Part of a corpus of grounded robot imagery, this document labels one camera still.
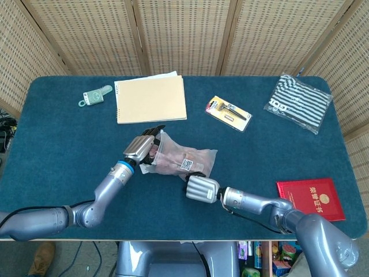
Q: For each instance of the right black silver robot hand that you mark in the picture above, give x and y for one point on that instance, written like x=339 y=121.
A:
x=201 y=189

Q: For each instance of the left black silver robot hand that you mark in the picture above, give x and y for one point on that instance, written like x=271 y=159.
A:
x=138 y=147

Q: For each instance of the pink floral scarf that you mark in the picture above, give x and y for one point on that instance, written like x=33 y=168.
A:
x=199 y=157

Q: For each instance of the clear plastic zip bag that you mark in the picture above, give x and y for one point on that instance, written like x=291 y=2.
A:
x=173 y=150

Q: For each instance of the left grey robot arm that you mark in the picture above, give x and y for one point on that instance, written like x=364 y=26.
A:
x=109 y=187

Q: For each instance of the striped garment in clear bag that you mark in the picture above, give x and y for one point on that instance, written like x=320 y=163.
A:
x=299 y=101

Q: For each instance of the tan spiral notebook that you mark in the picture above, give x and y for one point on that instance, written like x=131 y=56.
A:
x=150 y=99

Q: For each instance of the purple snack packet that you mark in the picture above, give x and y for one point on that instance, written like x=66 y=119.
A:
x=242 y=250

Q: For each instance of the white paper sheets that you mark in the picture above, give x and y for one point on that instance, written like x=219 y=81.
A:
x=164 y=75

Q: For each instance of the grey robot torso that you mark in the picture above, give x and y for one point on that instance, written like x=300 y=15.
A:
x=173 y=259

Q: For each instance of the razor in yellow blister pack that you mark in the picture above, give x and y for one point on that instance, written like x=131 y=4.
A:
x=227 y=113

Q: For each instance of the wooden table leg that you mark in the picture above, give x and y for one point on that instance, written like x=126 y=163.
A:
x=266 y=258

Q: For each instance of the green tissue pack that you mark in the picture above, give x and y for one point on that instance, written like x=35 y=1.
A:
x=250 y=272

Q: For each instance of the red green snack can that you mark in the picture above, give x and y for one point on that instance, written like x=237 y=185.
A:
x=289 y=252

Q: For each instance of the red certificate book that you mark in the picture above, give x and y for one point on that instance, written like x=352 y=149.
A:
x=311 y=193

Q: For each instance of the blue carton box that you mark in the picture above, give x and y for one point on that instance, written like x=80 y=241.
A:
x=281 y=267

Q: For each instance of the woven bamboo folding screen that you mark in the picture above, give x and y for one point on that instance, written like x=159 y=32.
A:
x=184 y=34

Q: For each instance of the brown shoe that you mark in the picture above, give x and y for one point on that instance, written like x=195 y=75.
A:
x=41 y=259

